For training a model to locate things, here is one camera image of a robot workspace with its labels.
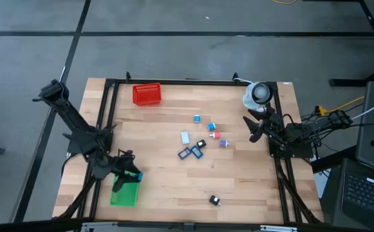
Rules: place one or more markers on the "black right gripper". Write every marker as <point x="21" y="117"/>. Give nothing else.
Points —
<point x="270" y="125"/>

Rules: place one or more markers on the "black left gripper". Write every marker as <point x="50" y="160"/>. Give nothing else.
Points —
<point x="124" y="162"/>

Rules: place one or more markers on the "teal memory card pack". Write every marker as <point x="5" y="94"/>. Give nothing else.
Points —
<point x="140" y="176"/>

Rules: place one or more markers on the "pink USB wall charger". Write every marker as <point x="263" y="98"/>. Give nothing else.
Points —
<point x="215" y="135"/>

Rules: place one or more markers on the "teal USB wall charger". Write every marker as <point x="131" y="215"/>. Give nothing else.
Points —
<point x="211" y="126"/>

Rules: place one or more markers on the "light blue USB wall charger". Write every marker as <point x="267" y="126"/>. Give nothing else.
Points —
<point x="197" y="119"/>

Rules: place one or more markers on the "small black USB wall charger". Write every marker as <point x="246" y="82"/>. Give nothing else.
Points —
<point x="201" y="143"/>

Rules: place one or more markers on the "dark memory card pack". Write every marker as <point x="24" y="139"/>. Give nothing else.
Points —
<point x="184" y="153"/>

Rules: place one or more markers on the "blue memory card pack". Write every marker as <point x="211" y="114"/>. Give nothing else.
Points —
<point x="196" y="151"/>

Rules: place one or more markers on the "white memory card pack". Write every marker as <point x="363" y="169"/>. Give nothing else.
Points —
<point x="185" y="137"/>

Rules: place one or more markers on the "red plastic basket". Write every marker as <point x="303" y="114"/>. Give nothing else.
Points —
<point x="146" y="95"/>

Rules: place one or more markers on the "black wall charger with prongs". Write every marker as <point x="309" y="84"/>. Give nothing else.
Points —
<point x="214" y="200"/>

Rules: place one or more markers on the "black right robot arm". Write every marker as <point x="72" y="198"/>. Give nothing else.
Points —
<point x="294" y="132"/>

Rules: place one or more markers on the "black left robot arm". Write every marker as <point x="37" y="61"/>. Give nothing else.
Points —
<point x="74" y="119"/>

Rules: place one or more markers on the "green plastic basket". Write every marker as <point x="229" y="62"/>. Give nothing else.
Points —
<point x="125" y="196"/>

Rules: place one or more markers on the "black desk leg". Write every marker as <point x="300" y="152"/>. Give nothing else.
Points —
<point x="351" y="82"/>

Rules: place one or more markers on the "grey equipment case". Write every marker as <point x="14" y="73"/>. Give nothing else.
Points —
<point x="370" y="135"/>

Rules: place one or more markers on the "black laptop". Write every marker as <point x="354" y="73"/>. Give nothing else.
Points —
<point x="367" y="193"/>

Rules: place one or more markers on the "white table-level camera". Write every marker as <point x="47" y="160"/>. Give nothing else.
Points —
<point x="251" y="100"/>

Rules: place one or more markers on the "grey metal bracket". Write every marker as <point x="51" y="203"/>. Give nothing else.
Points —
<point x="103" y="225"/>
<point x="278" y="228"/>

